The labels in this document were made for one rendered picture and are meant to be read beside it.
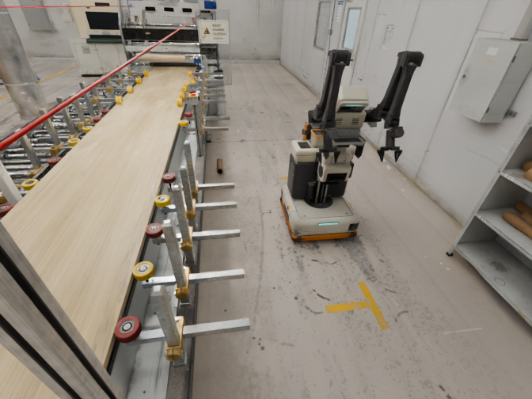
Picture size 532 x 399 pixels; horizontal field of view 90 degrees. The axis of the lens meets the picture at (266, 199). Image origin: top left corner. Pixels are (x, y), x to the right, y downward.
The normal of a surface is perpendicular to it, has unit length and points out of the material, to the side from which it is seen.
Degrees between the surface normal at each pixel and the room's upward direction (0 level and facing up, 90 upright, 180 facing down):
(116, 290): 0
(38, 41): 90
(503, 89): 90
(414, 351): 0
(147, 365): 0
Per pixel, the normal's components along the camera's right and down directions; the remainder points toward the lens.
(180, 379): 0.04, -0.81
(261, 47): 0.15, 0.58
